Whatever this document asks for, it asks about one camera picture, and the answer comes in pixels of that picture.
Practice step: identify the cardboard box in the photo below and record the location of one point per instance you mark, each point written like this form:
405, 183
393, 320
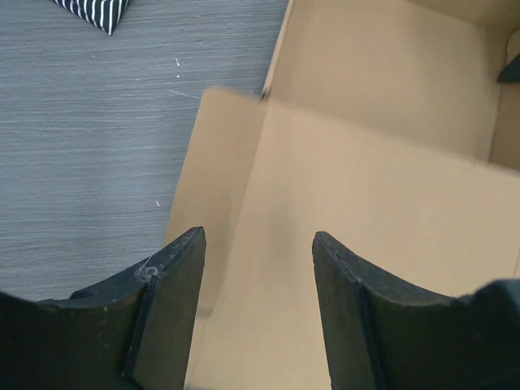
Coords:
381, 123

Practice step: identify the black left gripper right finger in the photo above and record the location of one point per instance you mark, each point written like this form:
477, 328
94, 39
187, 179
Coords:
382, 332

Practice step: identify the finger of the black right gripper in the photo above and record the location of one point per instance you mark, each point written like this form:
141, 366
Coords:
510, 74

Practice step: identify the black white striped cloth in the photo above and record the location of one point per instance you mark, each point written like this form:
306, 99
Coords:
102, 14

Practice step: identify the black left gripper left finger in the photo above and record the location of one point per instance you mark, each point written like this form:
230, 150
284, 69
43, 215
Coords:
132, 330

